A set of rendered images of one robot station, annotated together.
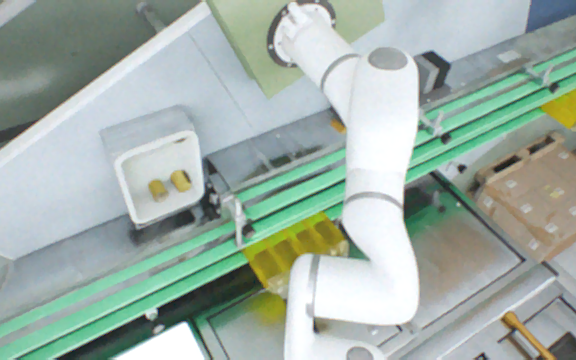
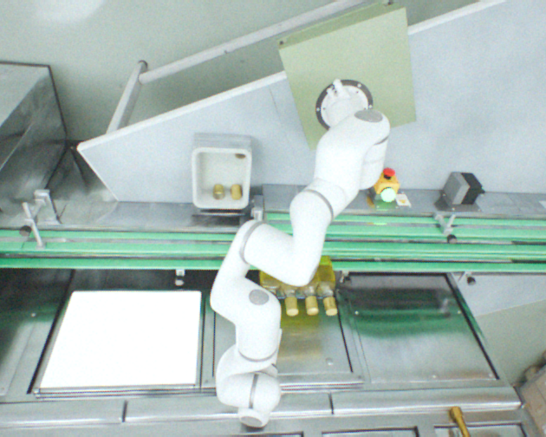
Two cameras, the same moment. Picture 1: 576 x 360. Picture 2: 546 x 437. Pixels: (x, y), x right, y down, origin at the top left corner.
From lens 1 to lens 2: 0.37 m
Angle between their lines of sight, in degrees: 20
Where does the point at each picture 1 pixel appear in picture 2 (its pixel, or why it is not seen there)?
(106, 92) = (205, 107)
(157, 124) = (230, 140)
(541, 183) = not seen: outside the picture
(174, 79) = (251, 115)
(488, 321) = (432, 404)
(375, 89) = (345, 127)
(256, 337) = not seen: hidden behind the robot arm
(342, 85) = not seen: hidden behind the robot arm
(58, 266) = (139, 214)
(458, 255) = (436, 348)
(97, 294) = (152, 239)
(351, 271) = (277, 235)
